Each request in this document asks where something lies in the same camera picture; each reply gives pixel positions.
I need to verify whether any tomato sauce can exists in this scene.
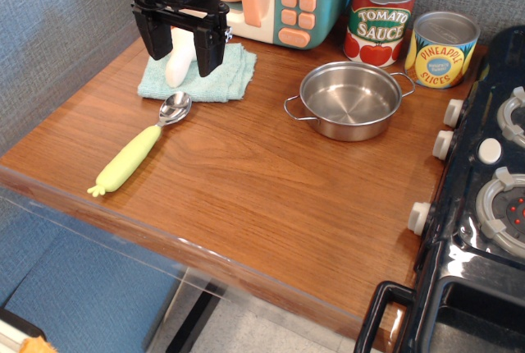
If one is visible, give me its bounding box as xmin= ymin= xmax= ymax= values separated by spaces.
xmin=344 ymin=0 xmax=415 ymax=67

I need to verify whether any stainless steel pot with handles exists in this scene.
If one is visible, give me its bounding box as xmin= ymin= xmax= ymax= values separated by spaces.
xmin=284 ymin=61 xmax=416 ymax=142

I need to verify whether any spoon with yellow-green handle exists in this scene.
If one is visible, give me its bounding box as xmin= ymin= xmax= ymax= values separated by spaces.
xmin=87 ymin=91 xmax=192 ymax=197

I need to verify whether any light blue folded cloth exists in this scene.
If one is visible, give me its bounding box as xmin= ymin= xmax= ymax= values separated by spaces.
xmin=138 ymin=44 xmax=257 ymax=103

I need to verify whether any pineapple slices can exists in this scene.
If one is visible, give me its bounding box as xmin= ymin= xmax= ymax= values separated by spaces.
xmin=404 ymin=11 xmax=480 ymax=89

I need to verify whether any orange object at corner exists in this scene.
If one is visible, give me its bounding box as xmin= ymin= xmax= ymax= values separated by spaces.
xmin=18 ymin=337 xmax=57 ymax=353

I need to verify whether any white plush mushroom toy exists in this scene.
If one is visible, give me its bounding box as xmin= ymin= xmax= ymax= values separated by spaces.
xmin=165 ymin=27 xmax=197 ymax=88

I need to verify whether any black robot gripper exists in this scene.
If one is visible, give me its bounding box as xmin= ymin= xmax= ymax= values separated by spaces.
xmin=132 ymin=0 xmax=229 ymax=77

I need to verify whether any black toy stove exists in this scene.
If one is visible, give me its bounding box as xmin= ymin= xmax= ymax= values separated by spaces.
xmin=354 ymin=25 xmax=524 ymax=352

